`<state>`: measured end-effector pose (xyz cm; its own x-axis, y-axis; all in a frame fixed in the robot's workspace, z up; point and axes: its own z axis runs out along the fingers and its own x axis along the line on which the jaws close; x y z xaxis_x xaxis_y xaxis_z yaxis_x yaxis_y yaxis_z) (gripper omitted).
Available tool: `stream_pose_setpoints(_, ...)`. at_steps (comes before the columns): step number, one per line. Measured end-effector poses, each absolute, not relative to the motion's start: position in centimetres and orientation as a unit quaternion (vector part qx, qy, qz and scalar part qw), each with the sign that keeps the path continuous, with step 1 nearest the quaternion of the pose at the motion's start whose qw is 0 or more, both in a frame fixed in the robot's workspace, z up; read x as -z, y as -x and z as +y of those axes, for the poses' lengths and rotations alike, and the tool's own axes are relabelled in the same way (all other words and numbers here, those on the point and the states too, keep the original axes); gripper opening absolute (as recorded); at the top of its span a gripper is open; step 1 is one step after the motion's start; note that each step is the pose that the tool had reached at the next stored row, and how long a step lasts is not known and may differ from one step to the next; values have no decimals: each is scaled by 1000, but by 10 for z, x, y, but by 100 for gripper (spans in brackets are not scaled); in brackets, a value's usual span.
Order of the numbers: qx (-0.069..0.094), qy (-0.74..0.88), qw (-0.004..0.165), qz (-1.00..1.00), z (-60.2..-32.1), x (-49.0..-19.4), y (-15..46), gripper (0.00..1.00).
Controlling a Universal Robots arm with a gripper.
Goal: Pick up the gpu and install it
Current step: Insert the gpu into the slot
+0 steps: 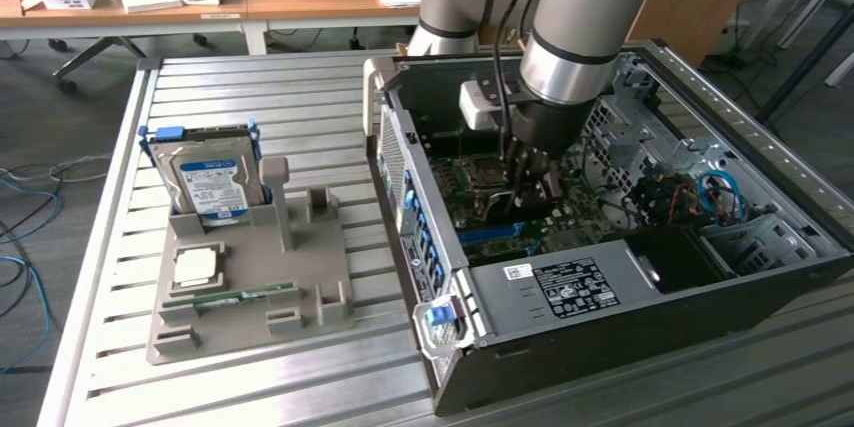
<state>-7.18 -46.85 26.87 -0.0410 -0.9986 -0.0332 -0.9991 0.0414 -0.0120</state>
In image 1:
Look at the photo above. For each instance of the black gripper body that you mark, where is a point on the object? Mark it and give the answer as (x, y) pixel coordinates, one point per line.
(548, 127)

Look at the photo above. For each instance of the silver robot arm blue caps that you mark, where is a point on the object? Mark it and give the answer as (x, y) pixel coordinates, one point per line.
(588, 22)

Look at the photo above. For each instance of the metal drive cage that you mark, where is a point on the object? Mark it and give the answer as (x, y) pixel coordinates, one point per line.
(628, 147)

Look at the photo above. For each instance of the CPU socket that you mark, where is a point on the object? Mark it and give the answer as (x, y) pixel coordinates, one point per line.
(481, 172)

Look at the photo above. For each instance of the green motherboard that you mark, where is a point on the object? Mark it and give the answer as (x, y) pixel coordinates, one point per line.
(581, 217)

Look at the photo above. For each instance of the blue expansion slot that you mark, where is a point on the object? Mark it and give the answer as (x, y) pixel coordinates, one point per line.
(490, 233)

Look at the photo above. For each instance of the grey power supply unit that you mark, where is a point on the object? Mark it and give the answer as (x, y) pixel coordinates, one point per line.
(501, 307)

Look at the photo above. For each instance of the metal disk bay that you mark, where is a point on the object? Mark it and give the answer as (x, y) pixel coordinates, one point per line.
(761, 242)

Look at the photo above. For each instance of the blue case latch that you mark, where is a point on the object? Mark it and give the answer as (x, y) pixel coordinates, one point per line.
(441, 316)

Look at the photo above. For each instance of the wooden desk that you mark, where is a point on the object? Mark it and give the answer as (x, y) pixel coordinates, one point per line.
(301, 2)

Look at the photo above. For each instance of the black open PC case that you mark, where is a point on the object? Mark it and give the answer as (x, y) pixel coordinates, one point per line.
(601, 362)

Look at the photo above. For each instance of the grey parts rack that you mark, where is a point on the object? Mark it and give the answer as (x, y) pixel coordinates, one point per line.
(268, 257)

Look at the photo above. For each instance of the hard disk in blue caddy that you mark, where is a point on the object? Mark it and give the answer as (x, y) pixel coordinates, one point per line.
(208, 182)

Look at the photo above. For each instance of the green RAM stick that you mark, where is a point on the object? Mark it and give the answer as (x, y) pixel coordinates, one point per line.
(228, 297)

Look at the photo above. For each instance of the silver CPU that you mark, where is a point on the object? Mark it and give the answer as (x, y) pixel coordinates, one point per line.
(197, 267)

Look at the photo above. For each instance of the grey castor leg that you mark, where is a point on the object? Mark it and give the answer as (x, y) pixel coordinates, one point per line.
(87, 57)

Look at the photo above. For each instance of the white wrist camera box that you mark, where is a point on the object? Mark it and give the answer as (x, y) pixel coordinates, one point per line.
(477, 107)

